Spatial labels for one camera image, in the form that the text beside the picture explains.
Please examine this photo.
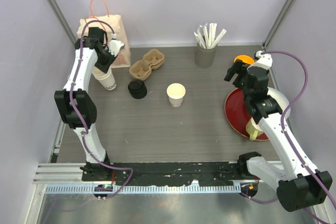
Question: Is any white paper cup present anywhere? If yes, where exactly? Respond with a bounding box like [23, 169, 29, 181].
[166, 83, 186, 108]

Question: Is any orange bowl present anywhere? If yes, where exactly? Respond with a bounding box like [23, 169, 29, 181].
[234, 55, 255, 65]

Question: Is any red round tray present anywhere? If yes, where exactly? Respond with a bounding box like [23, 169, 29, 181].
[224, 88, 270, 141]

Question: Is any paper bag with orange handles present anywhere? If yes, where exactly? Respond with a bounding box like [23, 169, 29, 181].
[77, 0, 131, 68]

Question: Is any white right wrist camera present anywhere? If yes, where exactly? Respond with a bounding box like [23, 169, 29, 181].
[252, 50, 272, 70]

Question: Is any stack of white paper cups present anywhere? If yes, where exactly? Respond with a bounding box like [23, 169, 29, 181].
[92, 67, 117, 91]

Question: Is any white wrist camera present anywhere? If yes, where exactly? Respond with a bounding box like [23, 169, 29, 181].
[252, 50, 272, 70]
[108, 34, 125, 58]

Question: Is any brown cardboard cup carrier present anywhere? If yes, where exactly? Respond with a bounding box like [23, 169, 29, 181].
[129, 49, 165, 81]

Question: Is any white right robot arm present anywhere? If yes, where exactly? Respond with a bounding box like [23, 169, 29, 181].
[224, 60, 332, 212]

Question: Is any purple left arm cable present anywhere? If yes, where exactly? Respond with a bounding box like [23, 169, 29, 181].
[68, 19, 134, 200]

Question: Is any perforated cable duct rail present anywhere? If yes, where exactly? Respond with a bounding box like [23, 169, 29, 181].
[45, 183, 241, 194]

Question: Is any white paper plate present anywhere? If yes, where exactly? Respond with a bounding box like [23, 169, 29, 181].
[268, 87, 289, 112]

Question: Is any yellow mug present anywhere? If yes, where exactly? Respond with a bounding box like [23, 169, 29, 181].
[245, 118, 264, 141]

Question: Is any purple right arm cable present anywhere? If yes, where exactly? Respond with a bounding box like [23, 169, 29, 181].
[240, 50, 336, 224]

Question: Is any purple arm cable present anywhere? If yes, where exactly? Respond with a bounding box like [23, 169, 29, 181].
[68, 19, 134, 200]
[240, 50, 336, 224]

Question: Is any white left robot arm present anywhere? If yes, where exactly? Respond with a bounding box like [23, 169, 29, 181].
[54, 27, 124, 182]

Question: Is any grey straw holder cup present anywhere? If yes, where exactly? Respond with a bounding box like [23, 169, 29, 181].
[195, 44, 217, 68]

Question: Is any stack of black cup lids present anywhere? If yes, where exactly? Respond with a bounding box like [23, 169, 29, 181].
[128, 80, 148, 99]

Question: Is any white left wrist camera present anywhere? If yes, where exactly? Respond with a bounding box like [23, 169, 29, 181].
[108, 34, 125, 58]

